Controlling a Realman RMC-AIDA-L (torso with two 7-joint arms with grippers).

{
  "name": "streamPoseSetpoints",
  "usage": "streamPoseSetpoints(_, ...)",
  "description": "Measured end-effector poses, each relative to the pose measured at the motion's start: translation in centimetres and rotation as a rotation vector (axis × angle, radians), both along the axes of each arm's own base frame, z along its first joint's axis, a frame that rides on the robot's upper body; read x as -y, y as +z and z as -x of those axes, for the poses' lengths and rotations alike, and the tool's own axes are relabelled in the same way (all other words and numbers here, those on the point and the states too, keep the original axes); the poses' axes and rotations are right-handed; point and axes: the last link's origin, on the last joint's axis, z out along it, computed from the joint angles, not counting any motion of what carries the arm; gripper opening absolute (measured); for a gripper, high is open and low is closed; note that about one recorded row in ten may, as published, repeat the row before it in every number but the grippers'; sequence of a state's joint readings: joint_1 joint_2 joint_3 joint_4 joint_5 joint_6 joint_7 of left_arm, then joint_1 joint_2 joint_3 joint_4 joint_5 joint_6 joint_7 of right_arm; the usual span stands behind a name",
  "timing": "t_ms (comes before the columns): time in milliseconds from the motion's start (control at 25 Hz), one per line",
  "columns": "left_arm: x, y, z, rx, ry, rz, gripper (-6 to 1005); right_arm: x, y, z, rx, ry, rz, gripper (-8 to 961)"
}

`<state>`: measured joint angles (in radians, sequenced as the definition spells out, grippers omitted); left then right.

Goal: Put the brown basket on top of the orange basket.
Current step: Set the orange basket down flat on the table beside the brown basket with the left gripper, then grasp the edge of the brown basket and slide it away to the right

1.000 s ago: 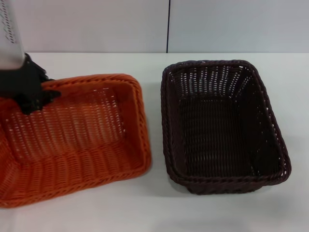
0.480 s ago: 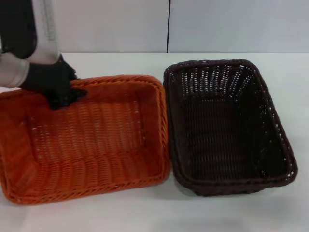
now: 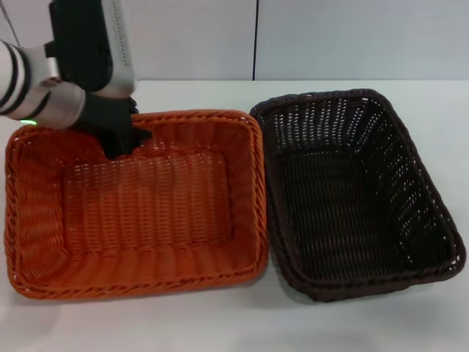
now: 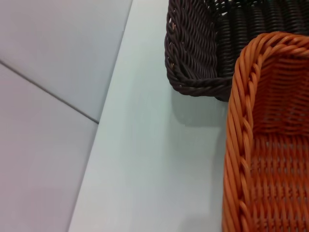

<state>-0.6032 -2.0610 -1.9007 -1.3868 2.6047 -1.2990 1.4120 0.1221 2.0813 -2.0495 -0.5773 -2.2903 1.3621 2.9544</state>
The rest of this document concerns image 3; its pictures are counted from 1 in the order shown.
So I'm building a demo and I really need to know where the black vertical wall strip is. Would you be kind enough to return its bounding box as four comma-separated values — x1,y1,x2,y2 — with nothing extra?
251,0,261,81

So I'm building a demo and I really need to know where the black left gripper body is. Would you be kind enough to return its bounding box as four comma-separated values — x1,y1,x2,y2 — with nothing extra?
68,91,139,148

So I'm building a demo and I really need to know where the orange woven plastic basket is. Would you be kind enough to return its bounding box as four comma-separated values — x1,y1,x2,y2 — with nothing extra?
4,109,270,303

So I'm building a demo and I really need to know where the dark brown woven plastic basket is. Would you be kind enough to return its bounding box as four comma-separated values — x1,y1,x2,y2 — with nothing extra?
248,87,468,304

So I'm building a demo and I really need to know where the silver black wrist camera box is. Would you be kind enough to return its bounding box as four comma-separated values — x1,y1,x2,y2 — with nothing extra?
48,0,139,99

